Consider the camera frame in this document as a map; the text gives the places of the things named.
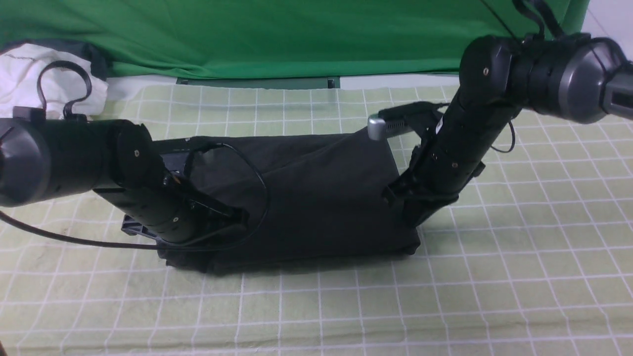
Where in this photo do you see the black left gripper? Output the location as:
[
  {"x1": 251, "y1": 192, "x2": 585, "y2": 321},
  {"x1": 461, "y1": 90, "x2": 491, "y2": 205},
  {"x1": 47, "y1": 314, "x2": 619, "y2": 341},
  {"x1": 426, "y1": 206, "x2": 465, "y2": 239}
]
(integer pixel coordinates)
[{"x1": 122, "y1": 173, "x2": 249, "y2": 247}]

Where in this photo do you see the light green checkered tablecloth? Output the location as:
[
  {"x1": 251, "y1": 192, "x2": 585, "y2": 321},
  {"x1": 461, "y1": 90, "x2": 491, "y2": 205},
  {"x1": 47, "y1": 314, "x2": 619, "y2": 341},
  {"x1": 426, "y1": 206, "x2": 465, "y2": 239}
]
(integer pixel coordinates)
[{"x1": 0, "y1": 82, "x2": 633, "y2": 356}]

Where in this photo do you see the green backdrop cloth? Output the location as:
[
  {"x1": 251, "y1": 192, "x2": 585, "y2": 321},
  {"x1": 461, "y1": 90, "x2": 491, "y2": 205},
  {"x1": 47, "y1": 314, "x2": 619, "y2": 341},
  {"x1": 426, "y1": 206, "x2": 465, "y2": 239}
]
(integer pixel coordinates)
[{"x1": 0, "y1": 0, "x2": 591, "y2": 81}]

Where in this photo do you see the dark gray long-sleeve shirt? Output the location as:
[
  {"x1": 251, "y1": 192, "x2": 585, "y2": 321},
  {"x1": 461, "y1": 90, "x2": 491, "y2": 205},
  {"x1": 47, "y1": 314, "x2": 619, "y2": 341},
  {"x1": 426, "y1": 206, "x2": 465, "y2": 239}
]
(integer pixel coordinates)
[{"x1": 158, "y1": 129, "x2": 421, "y2": 273}]

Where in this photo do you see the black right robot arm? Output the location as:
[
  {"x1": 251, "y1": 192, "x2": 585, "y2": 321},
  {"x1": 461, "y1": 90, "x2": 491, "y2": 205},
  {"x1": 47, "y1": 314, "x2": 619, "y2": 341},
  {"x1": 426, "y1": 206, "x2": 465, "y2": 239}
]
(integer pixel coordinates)
[{"x1": 367, "y1": 33, "x2": 633, "y2": 227}]

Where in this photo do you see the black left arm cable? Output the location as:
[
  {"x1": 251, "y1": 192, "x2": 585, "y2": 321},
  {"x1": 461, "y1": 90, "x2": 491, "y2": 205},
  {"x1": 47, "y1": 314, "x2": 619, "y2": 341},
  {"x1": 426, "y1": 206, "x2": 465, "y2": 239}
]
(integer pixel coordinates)
[{"x1": 0, "y1": 60, "x2": 271, "y2": 252}]

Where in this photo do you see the dark green metal base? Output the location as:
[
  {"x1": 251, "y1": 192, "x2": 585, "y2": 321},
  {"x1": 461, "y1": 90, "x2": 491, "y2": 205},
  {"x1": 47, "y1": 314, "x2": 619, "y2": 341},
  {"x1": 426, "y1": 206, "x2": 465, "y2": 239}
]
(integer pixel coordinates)
[{"x1": 176, "y1": 76, "x2": 341, "y2": 90}]

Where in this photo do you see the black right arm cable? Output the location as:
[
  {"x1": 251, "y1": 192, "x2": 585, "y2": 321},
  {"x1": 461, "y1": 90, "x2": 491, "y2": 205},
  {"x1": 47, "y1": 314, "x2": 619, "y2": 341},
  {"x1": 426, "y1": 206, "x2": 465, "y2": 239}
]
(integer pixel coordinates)
[{"x1": 477, "y1": 0, "x2": 564, "y2": 154}]

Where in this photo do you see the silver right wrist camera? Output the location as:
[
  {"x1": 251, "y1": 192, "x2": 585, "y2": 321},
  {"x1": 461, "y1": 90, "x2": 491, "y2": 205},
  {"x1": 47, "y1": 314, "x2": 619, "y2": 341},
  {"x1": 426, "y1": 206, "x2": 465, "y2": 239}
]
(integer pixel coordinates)
[{"x1": 367, "y1": 101, "x2": 446, "y2": 141}]

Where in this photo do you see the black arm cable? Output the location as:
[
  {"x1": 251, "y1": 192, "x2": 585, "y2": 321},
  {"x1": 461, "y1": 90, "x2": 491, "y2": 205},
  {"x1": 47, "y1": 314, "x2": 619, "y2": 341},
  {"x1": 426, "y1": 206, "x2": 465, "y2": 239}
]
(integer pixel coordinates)
[
  {"x1": 0, "y1": 60, "x2": 271, "y2": 252},
  {"x1": 477, "y1": 0, "x2": 564, "y2": 154}
]

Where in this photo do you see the crumpled white shirt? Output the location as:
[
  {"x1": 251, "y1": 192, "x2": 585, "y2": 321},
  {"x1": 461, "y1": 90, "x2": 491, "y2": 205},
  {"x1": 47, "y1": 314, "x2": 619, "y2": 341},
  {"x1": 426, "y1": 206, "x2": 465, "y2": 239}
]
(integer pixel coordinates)
[{"x1": 0, "y1": 44, "x2": 108, "y2": 119}]

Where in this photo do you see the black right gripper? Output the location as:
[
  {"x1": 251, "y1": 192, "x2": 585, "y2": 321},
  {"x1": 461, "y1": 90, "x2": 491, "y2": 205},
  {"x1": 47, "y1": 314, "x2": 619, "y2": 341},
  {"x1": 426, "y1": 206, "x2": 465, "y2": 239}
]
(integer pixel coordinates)
[{"x1": 382, "y1": 143, "x2": 488, "y2": 227}]

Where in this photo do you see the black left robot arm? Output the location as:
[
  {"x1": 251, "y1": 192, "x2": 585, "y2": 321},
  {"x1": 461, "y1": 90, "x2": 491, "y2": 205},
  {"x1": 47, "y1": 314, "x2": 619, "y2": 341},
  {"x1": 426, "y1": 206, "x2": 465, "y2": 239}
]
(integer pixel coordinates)
[{"x1": 1, "y1": 119, "x2": 249, "y2": 249}]

